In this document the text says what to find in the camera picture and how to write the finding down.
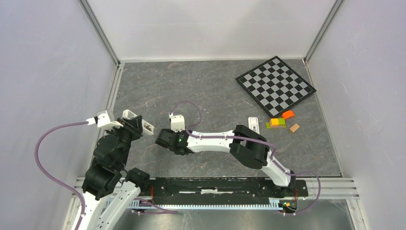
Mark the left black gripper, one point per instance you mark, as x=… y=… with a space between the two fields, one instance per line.
x=134 y=125

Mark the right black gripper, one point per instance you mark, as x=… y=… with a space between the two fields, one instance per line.
x=170 y=131

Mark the white remote control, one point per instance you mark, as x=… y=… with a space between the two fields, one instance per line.
x=253 y=124

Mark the small white remote with buttons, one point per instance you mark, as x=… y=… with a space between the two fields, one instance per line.
x=137 y=122

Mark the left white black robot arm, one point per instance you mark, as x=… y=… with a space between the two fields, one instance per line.
x=108 y=188

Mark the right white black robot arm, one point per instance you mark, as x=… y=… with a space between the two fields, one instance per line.
x=245 y=145

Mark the green orange block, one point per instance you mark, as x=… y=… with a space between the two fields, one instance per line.
x=276 y=123

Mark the black white checkerboard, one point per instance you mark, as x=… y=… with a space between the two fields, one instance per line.
x=275 y=86

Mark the orange curved block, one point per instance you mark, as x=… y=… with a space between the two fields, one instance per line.
x=288 y=115

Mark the tan wooden block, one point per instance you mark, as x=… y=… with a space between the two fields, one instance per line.
x=294 y=128

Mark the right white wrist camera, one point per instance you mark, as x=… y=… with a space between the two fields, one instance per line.
x=177 y=122

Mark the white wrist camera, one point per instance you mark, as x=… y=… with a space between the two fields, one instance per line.
x=177 y=122
x=104 y=120

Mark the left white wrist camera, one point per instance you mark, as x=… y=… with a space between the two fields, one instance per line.
x=104 y=120

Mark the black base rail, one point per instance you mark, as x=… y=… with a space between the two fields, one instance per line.
x=219 y=190

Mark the white slotted cable duct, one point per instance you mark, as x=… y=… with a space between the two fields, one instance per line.
x=273 y=204

